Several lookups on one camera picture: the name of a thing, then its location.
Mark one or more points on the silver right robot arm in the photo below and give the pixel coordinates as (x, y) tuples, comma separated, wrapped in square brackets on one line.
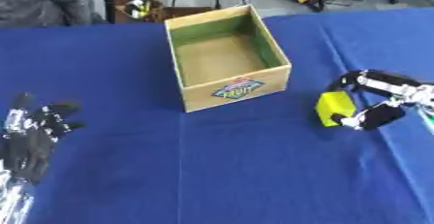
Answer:
[(427, 118)]

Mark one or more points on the yellow block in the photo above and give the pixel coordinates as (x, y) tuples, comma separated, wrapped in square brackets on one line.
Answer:
[(335, 107)]

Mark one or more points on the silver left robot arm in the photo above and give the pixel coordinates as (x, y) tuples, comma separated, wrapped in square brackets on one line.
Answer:
[(11, 198)]

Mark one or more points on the brown bag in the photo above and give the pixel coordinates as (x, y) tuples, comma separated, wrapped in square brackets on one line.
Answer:
[(138, 8)]

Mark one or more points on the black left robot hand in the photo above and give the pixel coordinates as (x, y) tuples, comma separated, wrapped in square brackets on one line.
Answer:
[(31, 139)]

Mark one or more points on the tan cardboard box green inside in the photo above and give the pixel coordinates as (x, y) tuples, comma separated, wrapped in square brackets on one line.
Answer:
[(226, 56)]

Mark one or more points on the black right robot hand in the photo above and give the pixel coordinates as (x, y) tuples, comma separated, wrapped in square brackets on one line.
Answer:
[(380, 105)]

